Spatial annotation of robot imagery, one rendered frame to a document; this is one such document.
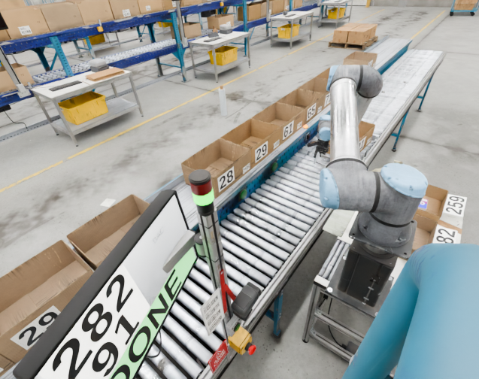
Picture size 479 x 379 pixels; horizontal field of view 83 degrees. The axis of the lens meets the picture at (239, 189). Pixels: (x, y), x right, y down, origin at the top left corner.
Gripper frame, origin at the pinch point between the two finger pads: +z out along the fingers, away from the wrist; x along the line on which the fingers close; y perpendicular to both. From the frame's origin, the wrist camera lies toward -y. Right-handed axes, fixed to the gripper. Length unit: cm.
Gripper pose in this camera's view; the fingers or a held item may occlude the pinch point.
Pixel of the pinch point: (316, 159)
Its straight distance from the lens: 224.0
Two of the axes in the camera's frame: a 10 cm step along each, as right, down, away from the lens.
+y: 7.8, 3.6, -5.1
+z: 0.6, 7.7, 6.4
